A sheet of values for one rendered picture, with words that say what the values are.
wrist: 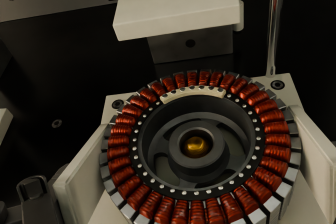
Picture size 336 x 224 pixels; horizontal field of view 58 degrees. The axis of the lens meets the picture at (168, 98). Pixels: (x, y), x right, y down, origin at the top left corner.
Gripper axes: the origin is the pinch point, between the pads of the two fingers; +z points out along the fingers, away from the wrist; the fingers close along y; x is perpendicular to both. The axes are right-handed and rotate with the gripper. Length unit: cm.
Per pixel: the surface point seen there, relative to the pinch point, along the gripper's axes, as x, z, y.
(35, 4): 10.8, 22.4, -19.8
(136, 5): 8.5, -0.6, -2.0
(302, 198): -3.1, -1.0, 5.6
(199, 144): 0.4, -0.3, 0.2
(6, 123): 0.6, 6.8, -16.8
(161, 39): 5.5, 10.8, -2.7
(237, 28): 5.3, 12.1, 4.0
